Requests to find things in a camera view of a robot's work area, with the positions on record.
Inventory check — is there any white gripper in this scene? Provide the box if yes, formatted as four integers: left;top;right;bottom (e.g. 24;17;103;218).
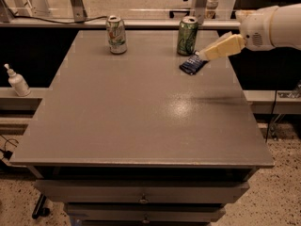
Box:
198;6;278;61

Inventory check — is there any blue rxbar blueberry wrapper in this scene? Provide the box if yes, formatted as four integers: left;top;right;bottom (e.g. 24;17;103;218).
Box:
179;53;207;75

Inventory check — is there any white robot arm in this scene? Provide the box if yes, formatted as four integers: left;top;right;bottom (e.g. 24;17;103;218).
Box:
197;4;301;61

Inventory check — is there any green soda can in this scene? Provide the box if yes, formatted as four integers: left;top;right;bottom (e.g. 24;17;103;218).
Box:
177;16;198;56

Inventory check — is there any white 7up soda can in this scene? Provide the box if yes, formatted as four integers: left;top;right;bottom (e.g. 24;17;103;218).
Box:
106;15;127;55

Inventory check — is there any white pump bottle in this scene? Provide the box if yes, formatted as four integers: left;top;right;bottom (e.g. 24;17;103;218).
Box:
4;64;30;97

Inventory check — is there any grey lower drawer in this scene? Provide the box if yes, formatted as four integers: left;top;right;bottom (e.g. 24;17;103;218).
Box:
65;203;225;223

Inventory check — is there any grey drawer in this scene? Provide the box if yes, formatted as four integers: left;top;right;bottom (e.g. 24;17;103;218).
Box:
65;203;225;223
35;180;249;204

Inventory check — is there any grey upper drawer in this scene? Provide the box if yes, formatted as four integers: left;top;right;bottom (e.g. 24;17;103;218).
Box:
35;180;249;204

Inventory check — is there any black caster wheel leg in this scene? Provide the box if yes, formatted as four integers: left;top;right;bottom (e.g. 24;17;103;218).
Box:
32;194;50;219

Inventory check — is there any metal frame leg left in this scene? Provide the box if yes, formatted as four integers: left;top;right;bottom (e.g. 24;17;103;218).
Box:
70;0;87;23

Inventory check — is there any black cable on ledge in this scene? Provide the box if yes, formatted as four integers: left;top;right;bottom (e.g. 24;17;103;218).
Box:
12;14;109;24

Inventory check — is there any black cable on floor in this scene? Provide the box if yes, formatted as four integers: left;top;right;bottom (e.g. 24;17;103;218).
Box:
0;134;20;160

